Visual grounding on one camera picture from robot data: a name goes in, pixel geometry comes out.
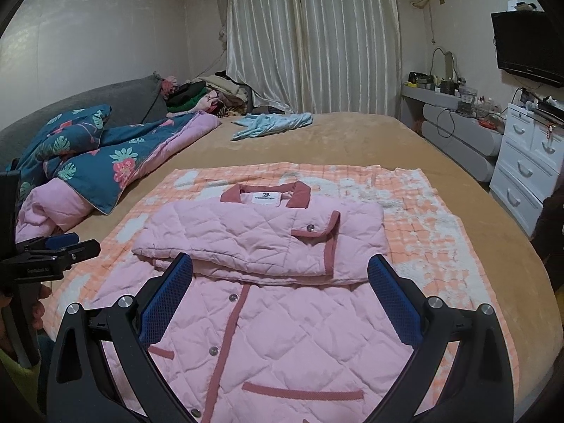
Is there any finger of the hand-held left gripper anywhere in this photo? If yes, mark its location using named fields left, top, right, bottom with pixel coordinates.
left=15, top=233, right=82, bottom=254
left=0, top=239, right=101, bottom=279

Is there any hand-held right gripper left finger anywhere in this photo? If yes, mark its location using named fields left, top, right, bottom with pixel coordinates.
left=46, top=253, right=197, bottom=423

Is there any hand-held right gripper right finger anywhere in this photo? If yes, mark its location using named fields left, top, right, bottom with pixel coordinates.
left=368, top=253, right=516, bottom=423

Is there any pink quilted jacket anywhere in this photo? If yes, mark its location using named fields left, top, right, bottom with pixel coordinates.
left=94, top=180, right=441, bottom=423

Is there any pile of clothes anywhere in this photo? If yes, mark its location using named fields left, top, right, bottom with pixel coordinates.
left=161, top=70, right=252, bottom=119

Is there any person's left hand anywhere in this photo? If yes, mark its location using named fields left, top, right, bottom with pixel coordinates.
left=26, top=286, right=45, bottom=332

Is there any orange checked blanket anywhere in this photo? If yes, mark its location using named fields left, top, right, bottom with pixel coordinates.
left=42, top=165, right=518, bottom=406

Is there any blue floral pillow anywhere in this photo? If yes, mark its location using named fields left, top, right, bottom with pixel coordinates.
left=18, top=105, right=113, bottom=181

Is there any blue floral pink-lined duvet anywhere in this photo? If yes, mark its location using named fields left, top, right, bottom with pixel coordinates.
left=15, top=110, right=221, bottom=247

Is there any grey padded headboard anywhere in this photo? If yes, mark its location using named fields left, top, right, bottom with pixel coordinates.
left=0, top=73, right=170, bottom=155

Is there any bed with tan sheet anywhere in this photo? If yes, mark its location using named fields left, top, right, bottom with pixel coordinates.
left=57, top=112, right=564, bottom=384

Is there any grey dressing table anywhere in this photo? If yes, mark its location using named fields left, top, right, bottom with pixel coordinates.
left=401, top=84, right=505, bottom=183

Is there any dark cloth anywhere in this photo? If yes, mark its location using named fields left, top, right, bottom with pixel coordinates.
left=542, top=194, right=564, bottom=274

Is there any white drawer cabinet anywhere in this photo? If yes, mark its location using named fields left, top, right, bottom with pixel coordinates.
left=489, top=103, right=564, bottom=236

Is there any light blue garment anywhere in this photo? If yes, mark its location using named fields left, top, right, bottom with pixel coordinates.
left=231, top=113, right=314, bottom=142

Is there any clutter of small toiletries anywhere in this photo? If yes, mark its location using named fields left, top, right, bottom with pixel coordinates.
left=407, top=70, right=503, bottom=128

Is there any arched table mirror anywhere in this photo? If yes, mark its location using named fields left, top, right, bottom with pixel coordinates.
left=429, top=48, right=456, bottom=82

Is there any clutter on drawer cabinet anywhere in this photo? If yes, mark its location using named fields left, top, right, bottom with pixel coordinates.
left=513, top=88, right=564, bottom=125

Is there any white striped curtain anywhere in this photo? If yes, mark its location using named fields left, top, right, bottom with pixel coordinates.
left=218, top=0, right=401, bottom=119

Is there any black wall television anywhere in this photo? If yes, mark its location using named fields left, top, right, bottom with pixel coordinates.
left=491, top=9, right=564, bottom=89

